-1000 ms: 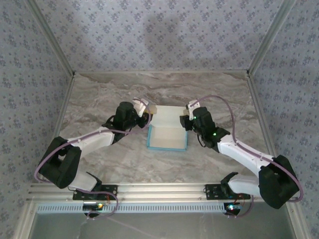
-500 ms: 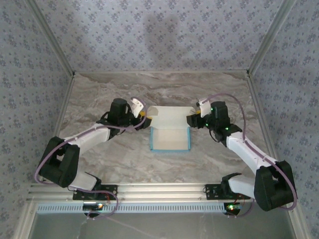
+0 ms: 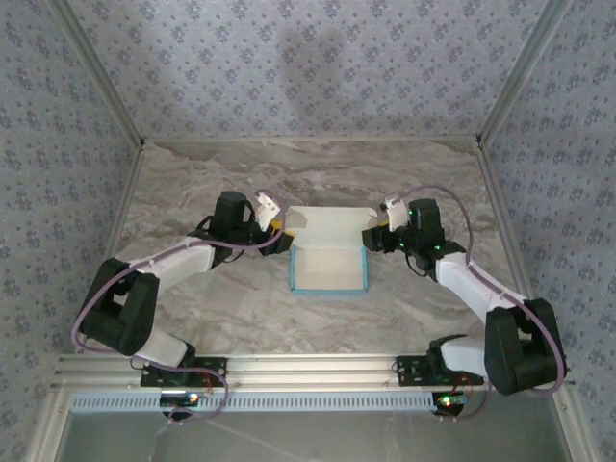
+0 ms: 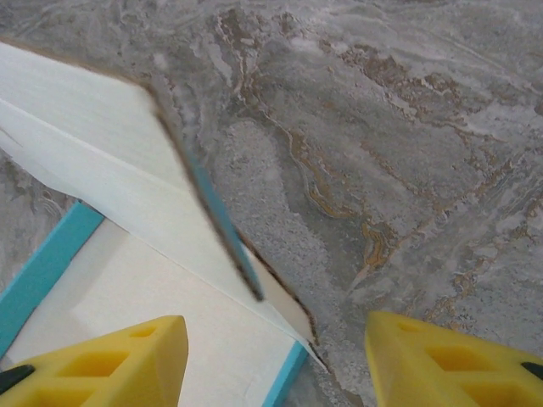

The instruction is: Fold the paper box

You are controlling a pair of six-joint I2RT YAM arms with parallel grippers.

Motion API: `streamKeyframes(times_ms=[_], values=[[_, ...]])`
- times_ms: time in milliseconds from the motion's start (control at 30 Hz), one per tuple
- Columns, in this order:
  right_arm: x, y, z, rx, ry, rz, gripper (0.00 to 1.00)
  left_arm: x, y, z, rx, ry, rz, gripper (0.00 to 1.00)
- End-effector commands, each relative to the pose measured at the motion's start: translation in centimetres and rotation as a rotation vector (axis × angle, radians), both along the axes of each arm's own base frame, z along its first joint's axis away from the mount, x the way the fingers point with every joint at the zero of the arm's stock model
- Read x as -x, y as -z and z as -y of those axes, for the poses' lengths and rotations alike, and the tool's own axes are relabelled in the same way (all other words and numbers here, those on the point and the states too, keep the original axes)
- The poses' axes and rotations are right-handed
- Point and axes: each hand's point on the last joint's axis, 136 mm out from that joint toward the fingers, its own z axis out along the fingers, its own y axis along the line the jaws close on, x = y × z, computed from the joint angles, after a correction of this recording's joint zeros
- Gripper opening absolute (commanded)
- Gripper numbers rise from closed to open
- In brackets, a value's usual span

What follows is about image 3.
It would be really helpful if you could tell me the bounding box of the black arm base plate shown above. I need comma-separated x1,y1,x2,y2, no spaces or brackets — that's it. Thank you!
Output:
397,355,485,388
140,355,228,388

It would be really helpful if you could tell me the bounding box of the slanted aluminium frame post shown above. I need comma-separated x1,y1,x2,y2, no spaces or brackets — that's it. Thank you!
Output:
50,0,145,148
475,0,577,145

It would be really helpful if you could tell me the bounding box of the controller board with green light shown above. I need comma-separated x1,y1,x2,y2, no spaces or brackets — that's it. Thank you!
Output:
160,392,201,408
432,392,468,416

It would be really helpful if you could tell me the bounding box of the aluminium table side rail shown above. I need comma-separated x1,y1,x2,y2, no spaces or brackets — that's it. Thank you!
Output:
74,141,148,355
475,141,552,350

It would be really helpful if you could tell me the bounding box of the grey slotted cable duct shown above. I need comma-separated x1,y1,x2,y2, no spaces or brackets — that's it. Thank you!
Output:
70,390,437,414

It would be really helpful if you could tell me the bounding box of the aluminium frame leg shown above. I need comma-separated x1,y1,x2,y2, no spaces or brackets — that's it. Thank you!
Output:
23,389,73,462
551,388,601,462

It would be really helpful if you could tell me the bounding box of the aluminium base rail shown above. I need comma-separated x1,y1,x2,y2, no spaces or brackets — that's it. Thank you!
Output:
52,353,577,390

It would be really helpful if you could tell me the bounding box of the aluminium table edge bar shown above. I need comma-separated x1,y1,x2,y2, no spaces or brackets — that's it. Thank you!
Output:
141,136,482,144

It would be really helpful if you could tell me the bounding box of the blue and white paper box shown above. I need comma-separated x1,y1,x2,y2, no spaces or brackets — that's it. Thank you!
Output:
286,205,382,295

